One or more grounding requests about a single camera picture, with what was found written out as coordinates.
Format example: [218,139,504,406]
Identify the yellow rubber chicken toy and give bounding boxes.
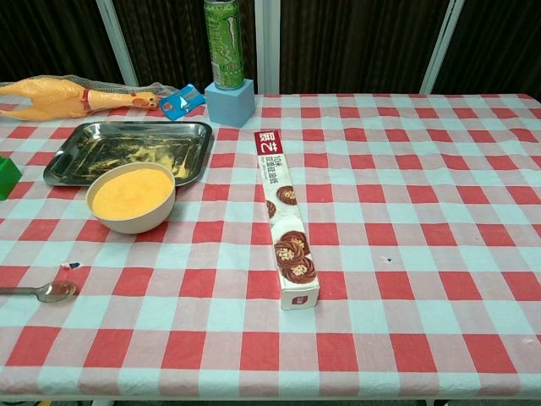
[0,74,161,122]

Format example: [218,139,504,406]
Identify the silver metal spoon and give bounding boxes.
[0,280,79,305]

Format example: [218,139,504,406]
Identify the long baking paper box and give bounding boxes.
[253,129,321,311]

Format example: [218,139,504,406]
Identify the green drink can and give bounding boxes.
[203,0,246,91]

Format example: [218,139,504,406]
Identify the blue foam cube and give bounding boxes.
[204,78,256,129]

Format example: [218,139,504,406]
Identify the white partition post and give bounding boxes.
[254,0,282,96]
[418,0,467,96]
[95,0,141,86]

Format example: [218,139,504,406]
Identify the blue card package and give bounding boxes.
[159,83,207,121]

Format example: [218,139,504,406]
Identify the rectangular steel tray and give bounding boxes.
[42,120,214,188]

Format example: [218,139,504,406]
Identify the green toy brick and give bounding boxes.
[0,155,23,201]

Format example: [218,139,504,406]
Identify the beige bowl of orange powder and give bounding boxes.
[85,162,178,235]

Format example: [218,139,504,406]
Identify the red white checkered tablecloth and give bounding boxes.
[0,92,541,399]

